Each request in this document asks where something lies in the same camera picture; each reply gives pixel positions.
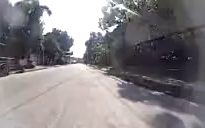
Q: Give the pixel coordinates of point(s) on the row of trees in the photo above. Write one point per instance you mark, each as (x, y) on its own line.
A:
(96, 50)

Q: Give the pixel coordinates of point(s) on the vehicle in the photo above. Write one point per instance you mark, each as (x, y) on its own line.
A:
(6, 65)

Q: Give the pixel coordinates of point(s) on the tree with pale branches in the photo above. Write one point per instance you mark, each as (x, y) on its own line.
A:
(123, 10)

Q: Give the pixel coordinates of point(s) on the tall dark trees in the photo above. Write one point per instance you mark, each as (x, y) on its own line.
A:
(26, 30)

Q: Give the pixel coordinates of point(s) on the dark wall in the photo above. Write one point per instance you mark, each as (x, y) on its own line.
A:
(163, 50)

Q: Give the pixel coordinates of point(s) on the raised dark kerb strip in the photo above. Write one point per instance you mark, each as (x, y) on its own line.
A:
(150, 83)

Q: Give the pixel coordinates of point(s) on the grey asphalt road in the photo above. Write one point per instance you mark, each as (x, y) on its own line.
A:
(66, 96)

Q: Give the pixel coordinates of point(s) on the group of trees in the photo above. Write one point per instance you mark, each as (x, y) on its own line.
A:
(56, 43)

